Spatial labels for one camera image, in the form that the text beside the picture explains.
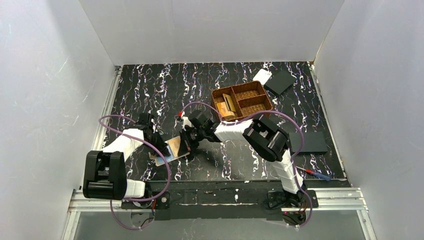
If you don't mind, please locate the gold credit card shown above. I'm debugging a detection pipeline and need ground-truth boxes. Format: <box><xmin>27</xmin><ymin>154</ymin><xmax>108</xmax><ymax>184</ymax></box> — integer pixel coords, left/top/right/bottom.
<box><xmin>166</xmin><ymin>136</ymin><xmax>181</xmax><ymax>157</ymax></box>

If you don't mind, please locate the brown woven divided basket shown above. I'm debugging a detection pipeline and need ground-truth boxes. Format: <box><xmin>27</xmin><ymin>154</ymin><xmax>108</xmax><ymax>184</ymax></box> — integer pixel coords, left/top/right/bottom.
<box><xmin>211</xmin><ymin>81</ymin><xmax>274</xmax><ymax>122</ymax></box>

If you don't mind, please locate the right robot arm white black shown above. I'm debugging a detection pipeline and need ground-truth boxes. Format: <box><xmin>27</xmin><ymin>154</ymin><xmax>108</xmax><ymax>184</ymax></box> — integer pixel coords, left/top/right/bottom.
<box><xmin>177</xmin><ymin>110</ymin><xmax>306</xmax><ymax>194</ymax></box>

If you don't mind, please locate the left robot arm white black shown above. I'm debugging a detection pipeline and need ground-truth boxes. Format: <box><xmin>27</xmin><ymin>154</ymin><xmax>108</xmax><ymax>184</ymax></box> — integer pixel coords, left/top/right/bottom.
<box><xmin>82</xmin><ymin>113</ymin><xmax>171</xmax><ymax>200</ymax></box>

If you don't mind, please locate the gold card lying beneath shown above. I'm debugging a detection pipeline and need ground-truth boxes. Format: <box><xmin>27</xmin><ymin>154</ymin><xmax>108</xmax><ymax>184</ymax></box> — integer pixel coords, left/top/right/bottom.
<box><xmin>215</xmin><ymin>101</ymin><xmax>236</xmax><ymax>120</ymax></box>

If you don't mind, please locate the white small box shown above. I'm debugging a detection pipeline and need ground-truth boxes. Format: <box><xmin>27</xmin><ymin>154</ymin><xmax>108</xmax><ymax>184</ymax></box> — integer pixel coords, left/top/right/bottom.
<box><xmin>252</xmin><ymin>69</ymin><xmax>272</xmax><ymax>86</ymax></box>

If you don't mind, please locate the black flat box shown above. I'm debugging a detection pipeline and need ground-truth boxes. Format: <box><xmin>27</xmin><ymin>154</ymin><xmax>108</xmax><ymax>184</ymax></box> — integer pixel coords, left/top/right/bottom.
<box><xmin>264</xmin><ymin>70</ymin><xmax>297</xmax><ymax>96</ymax></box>

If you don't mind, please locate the black pad on table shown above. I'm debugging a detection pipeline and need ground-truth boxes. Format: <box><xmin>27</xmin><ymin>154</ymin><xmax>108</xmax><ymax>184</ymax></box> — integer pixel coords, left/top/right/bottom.
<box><xmin>289</xmin><ymin>132</ymin><xmax>328</xmax><ymax>155</ymax></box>

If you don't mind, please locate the red blue screwdriver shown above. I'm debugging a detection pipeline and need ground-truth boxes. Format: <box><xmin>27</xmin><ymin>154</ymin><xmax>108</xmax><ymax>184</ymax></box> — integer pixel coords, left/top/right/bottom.
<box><xmin>296</xmin><ymin>166</ymin><xmax>331</xmax><ymax>181</ymax></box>

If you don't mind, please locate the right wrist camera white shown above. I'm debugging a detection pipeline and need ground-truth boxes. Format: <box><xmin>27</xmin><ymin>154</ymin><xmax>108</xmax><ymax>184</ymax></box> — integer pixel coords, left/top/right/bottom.
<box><xmin>177</xmin><ymin>112</ymin><xmax>193</xmax><ymax>130</ymax></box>

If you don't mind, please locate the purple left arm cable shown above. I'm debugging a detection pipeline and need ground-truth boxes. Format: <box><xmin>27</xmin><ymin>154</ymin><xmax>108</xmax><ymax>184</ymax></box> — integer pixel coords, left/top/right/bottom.
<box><xmin>98</xmin><ymin>114</ymin><xmax>172</xmax><ymax>231</ymax></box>

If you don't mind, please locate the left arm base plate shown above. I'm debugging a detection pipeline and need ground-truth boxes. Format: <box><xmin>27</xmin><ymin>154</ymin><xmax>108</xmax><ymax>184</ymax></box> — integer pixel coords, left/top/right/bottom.
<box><xmin>120</xmin><ymin>191</ymin><xmax>171</xmax><ymax>210</ymax></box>

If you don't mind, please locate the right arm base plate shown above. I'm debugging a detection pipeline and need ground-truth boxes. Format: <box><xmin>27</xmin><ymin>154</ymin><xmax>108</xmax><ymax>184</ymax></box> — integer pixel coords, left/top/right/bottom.
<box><xmin>262</xmin><ymin>189</ymin><xmax>319</xmax><ymax>210</ymax></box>

